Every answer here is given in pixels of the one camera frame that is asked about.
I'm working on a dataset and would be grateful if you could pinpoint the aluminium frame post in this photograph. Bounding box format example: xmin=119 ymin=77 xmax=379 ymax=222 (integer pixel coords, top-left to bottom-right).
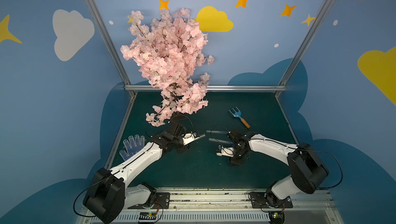
xmin=278 ymin=0 xmax=336 ymax=87
xmin=84 ymin=0 xmax=131 ymax=85

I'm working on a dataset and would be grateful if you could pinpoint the right controller board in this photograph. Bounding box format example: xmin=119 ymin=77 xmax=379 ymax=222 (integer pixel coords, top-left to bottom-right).
xmin=269 ymin=212 xmax=285 ymax=224

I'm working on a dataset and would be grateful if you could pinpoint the pink cherry blossom tree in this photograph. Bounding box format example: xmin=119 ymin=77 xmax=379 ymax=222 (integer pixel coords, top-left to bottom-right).
xmin=120 ymin=8 xmax=214 ymax=127

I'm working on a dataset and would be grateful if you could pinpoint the left controller board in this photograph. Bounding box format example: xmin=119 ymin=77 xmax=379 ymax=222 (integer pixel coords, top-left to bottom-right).
xmin=138 ymin=212 xmax=157 ymax=223

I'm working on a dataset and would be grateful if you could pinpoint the aluminium frame post right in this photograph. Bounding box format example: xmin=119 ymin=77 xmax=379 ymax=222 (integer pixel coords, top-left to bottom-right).
xmin=278 ymin=0 xmax=336 ymax=87

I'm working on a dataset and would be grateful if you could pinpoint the clear test tube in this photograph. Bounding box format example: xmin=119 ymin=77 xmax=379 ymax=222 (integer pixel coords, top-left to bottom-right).
xmin=206 ymin=130 xmax=229 ymax=135
xmin=192 ymin=134 xmax=206 ymax=140

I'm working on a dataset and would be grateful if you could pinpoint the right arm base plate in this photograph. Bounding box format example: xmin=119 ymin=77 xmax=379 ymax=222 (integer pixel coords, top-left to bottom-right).
xmin=248 ymin=192 xmax=293 ymax=209

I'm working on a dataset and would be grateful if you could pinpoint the blue toy garden fork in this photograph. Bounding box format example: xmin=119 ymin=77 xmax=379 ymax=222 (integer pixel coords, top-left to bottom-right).
xmin=229 ymin=107 xmax=251 ymax=129

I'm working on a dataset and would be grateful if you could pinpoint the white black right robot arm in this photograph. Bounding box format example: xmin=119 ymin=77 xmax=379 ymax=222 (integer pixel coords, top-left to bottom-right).
xmin=216 ymin=131 xmax=344 ymax=208

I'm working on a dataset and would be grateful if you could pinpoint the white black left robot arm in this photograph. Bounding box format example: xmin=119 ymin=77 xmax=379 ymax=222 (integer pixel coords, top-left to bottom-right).
xmin=82 ymin=121 xmax=201 ymax=224

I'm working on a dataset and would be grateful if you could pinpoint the dark tree base plate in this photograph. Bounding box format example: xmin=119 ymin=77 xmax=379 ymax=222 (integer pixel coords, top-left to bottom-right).
xmin=165 ymin=112 xmax=187 ymax=123

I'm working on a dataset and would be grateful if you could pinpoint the aluminium frame post left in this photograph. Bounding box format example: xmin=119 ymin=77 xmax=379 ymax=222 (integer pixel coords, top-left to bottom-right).
xmin=84 ymin=0 xmax=131 ymax=85

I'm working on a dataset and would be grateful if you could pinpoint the controller board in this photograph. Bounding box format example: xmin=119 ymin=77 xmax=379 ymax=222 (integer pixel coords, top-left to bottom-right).
xmin=138 ymin=212 xmax=157 ymax=223
xmin=269 ymin=212 xmax=285 ymax=224

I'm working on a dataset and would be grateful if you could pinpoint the blue dotted work glove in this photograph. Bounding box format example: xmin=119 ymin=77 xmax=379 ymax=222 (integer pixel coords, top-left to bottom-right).
xmin=119 ymin=134 xmax=145 ymax=161

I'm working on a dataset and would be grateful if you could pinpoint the aluminium frame rail back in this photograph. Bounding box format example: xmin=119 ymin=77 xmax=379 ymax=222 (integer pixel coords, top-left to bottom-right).
xmin=125 ymin=84 xmax=287 ymax=93

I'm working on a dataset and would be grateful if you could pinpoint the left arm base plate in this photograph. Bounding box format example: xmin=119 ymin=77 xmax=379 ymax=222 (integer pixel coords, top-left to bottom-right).
xmin=128 ymin=192 xmax=171 ymax=209

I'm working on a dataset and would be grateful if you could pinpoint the aluminium front rail base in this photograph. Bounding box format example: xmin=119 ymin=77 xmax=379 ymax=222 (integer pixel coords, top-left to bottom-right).
xmin=112 ymin=187 xmax=344 ymax=224

